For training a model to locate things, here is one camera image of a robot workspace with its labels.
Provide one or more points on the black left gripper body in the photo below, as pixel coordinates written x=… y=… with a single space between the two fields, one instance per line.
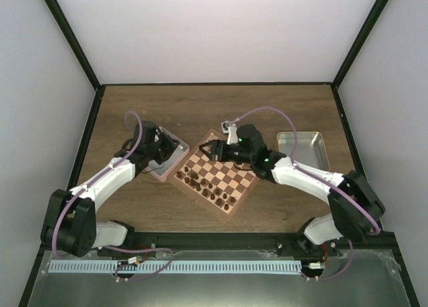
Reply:
x=162 y=152

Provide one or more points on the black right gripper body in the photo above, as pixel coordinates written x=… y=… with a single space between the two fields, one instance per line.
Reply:
x=244 y=158

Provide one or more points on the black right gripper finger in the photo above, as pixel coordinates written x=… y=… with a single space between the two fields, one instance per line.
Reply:
x=211 y=153
x=209 y=145

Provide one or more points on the pink metal tin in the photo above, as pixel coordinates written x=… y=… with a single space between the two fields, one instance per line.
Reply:
x=162 y=171

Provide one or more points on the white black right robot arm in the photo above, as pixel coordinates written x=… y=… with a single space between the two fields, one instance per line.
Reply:
x=355 y=209

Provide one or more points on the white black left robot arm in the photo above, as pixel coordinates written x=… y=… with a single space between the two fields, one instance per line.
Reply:
x=70 y=223

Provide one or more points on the wooden chess board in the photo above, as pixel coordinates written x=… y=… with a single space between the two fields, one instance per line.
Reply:
x=215 y=177

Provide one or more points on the yellow bear tin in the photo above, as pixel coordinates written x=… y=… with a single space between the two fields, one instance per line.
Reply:
x=309 y=148

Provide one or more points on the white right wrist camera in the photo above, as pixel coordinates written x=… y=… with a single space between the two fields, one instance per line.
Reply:
x=230 y=129

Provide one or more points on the black aluminium frame rail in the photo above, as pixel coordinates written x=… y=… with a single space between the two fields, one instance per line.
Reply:
x=291 y=244

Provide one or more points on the light blue slotted cable duct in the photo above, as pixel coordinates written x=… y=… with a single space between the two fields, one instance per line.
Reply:
x=281 y=267

